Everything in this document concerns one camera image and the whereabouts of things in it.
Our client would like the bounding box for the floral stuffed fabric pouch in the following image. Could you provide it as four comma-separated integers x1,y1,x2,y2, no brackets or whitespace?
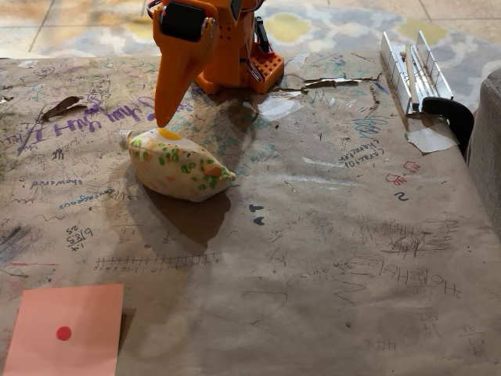
118,127,237,204

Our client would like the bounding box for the black connector on base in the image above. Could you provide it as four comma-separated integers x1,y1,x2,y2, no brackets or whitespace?
253,16,274,55

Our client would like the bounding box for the grey yellow patterned rug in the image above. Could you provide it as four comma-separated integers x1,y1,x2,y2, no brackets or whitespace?
38,0,501,103

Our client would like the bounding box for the thin wooden stick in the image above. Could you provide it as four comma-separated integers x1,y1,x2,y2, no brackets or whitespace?
404,44,416,106

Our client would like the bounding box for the brown scribbled paper cover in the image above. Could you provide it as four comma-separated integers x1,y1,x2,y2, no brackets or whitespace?
0,50,495,376

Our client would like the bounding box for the pink paper sheet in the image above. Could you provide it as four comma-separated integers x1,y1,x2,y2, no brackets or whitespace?
2,283,124,376

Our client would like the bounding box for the black clamp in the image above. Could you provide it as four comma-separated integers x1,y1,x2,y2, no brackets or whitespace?
421,96,476,157

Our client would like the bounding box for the grey upholstered sofa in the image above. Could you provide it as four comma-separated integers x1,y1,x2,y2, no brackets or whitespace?
464,67,501,237

